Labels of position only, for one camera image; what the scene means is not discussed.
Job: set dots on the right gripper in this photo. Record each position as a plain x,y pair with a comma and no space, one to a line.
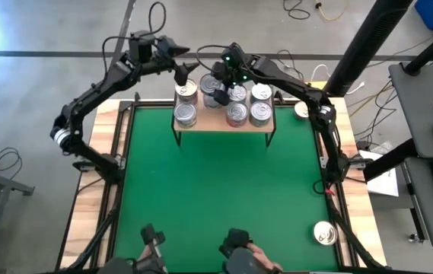
244,70

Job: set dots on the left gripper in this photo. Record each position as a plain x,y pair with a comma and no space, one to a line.
161,64

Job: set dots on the red label can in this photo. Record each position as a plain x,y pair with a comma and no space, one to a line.
236,113

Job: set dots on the teal can yellow print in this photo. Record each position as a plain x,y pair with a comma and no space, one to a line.
261,92

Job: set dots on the green label can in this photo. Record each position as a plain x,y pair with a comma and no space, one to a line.
260,113

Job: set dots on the blue label can gold lid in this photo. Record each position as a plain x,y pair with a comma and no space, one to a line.
325,233

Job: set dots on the person's forearm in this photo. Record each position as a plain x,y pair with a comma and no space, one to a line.
125,266
242,264

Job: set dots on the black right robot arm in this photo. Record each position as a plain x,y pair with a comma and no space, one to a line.
288,81

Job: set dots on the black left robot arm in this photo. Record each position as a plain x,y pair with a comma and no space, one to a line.
98,85

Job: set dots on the grey metal clamp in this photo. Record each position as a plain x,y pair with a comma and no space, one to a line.
137,97

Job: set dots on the yellow block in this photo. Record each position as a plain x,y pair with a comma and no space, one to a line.
317,86

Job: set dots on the black table clamp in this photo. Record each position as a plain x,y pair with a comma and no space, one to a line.
85,166

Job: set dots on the black ribbed column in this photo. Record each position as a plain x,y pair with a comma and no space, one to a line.
364,42

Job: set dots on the person's hand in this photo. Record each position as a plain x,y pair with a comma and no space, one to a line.
262,255
148,253

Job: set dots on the white paper sheet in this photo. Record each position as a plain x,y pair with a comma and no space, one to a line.
385,184

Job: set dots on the black diagonal strut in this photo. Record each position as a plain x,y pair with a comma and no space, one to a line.
353,239
94,239

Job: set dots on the grey desk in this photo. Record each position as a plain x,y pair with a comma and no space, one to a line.
421,114

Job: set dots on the black stand pole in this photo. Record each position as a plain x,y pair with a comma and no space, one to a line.
429,49

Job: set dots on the grey metal stand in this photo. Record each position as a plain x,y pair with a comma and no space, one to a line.
3,184

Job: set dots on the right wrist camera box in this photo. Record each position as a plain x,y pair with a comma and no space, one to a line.
233,53

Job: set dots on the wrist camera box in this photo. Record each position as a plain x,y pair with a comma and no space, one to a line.
142,47
233,53

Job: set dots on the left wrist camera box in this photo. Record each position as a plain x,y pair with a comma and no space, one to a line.
142,47

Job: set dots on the wooden shelf black frame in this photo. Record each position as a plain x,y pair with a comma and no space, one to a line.
216,123

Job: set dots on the black bolted corner bracket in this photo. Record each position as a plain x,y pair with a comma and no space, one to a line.
125,106

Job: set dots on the silver corner bracket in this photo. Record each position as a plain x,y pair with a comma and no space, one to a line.
325,162

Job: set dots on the black table frame rail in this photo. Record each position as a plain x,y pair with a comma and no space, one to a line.
114,198

